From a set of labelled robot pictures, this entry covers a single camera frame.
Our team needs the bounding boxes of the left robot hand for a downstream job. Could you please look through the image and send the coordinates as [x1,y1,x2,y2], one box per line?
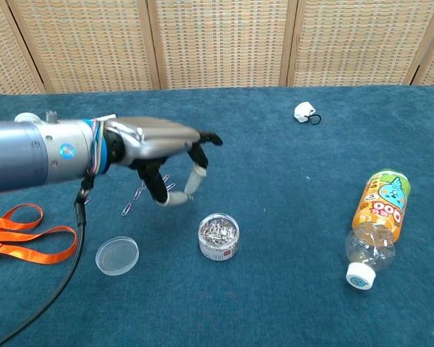
[103,116,224,207]

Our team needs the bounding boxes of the clear round plastic lid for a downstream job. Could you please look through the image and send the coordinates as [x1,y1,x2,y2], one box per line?
[95,236,140,277]

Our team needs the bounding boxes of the clear jar of paperclips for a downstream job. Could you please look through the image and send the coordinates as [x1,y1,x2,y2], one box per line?
[197,213,240,262]

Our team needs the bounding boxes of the silver metal paper clips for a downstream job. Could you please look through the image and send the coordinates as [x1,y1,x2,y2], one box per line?
[200,216,237,244]

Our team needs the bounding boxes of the crumpled white paper ball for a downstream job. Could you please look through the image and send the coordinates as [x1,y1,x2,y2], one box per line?
[294,102,317,124]

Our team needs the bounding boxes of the teal carpet table cover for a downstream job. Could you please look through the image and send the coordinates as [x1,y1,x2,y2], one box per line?
[0,85,434,347]

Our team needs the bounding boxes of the empty orange label plastic bottle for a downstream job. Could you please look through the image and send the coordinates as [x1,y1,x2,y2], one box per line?
[344,168,412,291]

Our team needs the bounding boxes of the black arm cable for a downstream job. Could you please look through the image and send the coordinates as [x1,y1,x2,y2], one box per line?
[0,175,95,347]

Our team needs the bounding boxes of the orange lanyard strap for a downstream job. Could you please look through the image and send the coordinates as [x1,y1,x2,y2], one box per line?
[0,203,79,278]

